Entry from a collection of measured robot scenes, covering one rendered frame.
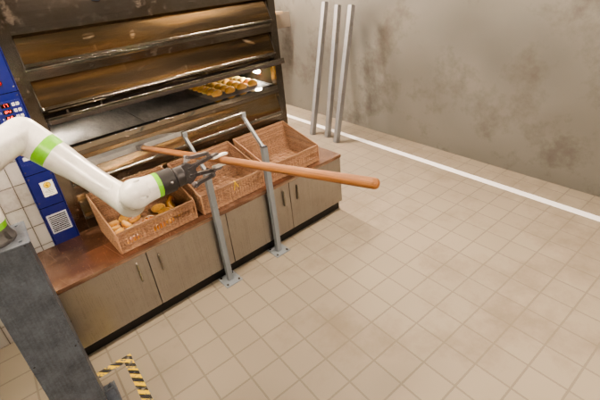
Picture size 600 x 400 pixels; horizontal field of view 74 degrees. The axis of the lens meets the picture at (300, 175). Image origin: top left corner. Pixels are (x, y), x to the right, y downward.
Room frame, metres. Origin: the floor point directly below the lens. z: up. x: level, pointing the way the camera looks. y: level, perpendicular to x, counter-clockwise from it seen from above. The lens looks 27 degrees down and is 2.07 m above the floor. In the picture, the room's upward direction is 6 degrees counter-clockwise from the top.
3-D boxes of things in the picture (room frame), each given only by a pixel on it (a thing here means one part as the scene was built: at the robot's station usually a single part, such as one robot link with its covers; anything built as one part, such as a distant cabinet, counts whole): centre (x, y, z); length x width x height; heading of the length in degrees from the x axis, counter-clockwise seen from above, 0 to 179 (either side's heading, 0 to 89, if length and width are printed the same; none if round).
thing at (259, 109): (2.97, 0.83, 1.02); 1.79 x 0.11 x 0.19; 128
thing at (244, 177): (2.78, 0.64, 0.72); 0.56 x 0.49 x 0.28; 129
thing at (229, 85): (3.68, 0.65, 1.21); 0.61 x 0.48 x 0.06; 38
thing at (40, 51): (2.97, 0.83, 1.80); 1.79 x 0.11 x 0.19; 128
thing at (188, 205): (2.41, 1.11, 0.72); 0.56 x 0.49 x 0.28; 130
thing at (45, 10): (2.99, 0.84, 1.99); 1.80 x 0.08 x 0.21; 128
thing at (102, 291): (2.68, 0.73, 0.29); 2.42 x 0.56 x 0.58; 128
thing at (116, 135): (2.99, 0.84, 1.16); 1.80 x 0.06 x 0.04; 128
